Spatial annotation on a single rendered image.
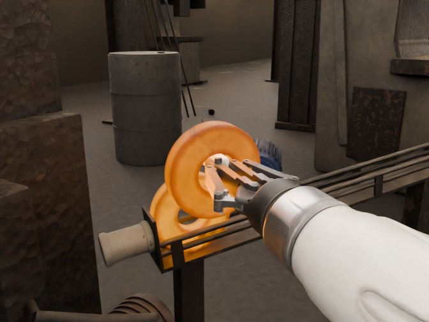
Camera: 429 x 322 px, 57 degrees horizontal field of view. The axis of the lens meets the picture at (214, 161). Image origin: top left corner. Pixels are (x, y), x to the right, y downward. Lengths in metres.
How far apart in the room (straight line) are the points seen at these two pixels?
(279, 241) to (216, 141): 0.23
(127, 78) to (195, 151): 2.57
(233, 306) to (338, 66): 1.82
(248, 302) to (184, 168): 1.16
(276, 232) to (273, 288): 1.37
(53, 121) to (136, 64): 2.29
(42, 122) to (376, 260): 0.65
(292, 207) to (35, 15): 0.65
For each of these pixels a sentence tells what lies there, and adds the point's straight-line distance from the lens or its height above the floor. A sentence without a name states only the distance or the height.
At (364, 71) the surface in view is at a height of 0.79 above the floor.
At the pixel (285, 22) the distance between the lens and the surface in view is 4.49.
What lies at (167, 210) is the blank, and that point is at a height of 0.73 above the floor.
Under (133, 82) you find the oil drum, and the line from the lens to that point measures 3.11.
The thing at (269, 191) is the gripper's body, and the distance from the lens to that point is 0.45.
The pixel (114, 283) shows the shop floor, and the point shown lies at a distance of 1.84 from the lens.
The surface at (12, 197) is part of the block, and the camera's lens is 0.68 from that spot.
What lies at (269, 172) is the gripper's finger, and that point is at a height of 0.85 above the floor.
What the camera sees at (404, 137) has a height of 0.40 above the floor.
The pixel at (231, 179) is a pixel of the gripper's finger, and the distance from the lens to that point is 0.53.
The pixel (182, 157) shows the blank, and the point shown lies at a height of 0.86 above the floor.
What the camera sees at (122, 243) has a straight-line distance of 0.72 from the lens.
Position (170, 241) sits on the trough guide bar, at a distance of 0.73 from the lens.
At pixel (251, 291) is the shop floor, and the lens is 1.75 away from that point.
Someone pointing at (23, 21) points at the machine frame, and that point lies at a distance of 0.86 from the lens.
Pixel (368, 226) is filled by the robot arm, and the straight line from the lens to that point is 0.36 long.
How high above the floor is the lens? 1.03
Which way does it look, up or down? 18 degrees down
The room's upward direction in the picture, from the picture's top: straight up
